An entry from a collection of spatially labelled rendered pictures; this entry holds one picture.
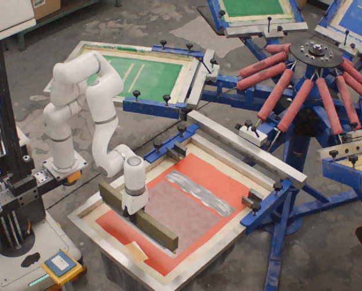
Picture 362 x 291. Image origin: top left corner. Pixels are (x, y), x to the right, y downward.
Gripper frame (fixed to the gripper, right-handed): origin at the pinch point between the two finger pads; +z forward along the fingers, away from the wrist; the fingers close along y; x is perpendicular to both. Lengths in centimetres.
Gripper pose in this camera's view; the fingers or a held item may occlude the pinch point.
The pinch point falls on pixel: (136, 216)
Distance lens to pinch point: 201.5
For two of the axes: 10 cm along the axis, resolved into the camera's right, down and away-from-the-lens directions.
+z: -0.3, 7.5, 6.6
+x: 7.4, 4.6, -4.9
